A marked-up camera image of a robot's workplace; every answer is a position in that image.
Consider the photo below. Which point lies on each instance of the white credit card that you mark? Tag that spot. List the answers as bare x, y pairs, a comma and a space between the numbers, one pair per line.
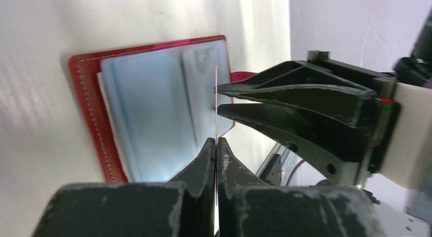
216, 213

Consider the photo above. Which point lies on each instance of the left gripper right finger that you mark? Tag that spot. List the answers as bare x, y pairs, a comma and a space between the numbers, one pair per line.
250, 207

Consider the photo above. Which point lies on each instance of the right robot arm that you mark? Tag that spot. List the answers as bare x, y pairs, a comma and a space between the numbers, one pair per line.
407, 159

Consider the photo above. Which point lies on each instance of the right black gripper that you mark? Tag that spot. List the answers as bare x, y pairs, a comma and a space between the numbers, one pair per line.
338, 117

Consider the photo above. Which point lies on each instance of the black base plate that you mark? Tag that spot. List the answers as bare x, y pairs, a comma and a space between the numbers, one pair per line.
271, 170

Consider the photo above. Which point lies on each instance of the red leather card holder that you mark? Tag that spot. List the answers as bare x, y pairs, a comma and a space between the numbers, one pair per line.
150, 108

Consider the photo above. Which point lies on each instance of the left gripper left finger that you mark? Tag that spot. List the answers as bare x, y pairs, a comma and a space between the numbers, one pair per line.
182, 206

